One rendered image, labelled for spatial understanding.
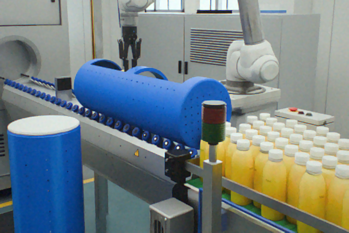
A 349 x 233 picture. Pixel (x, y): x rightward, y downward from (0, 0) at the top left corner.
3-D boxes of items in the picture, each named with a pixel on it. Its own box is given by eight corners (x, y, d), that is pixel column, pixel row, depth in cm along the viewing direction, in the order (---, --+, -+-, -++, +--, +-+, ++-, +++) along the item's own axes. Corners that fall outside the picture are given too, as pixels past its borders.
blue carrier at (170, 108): (121, 105, 249) (118, 55, 242) (233, 141, 182) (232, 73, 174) (76, 115, 232) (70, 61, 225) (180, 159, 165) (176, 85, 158)
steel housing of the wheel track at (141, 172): (40, 119, 350) (37, 77, 343) (240, 221, 183) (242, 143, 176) (2, 125, 333) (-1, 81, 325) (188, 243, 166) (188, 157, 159)
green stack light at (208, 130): (213, 134, 119) (214, 117, 118) (230, 139, 114) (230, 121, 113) (196, 138, 115) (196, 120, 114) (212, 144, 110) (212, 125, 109)
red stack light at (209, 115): (214, 117, 118) (214, 102, 117) (230, 121, 113) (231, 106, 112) (196, 120, 114) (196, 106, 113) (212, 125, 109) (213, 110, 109)
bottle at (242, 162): (225, 201, 139) (227, 144, 135) (240, 195, 143) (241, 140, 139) (242, 208, 134) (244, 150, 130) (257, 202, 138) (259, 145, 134)
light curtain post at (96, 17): (104, 211, 329) (96, -24, 293) (108, 214, 325) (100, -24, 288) (97, 213, 326) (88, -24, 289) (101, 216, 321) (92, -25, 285)
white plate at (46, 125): (65, 133, 164) (66, 136, 164) (87, 115, 191) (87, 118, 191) (-6, 131, 167) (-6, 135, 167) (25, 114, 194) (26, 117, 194)
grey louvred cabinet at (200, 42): (157, 130, 547) (156, 12, 516) (308, 181, 386) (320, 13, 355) (121, 138, 513) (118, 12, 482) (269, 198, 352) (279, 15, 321)
